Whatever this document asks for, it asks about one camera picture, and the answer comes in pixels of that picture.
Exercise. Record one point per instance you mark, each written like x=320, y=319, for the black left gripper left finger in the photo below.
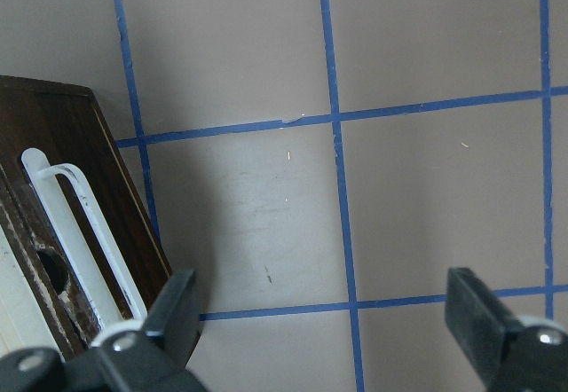
x=153, y=355

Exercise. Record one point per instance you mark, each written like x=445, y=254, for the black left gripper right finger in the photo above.
x=508, y=352

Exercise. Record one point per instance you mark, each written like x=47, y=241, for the dark wooden drawer front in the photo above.
x=72, y=215

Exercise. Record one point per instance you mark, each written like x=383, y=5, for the cream white cabinet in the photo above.
x=22, y=321

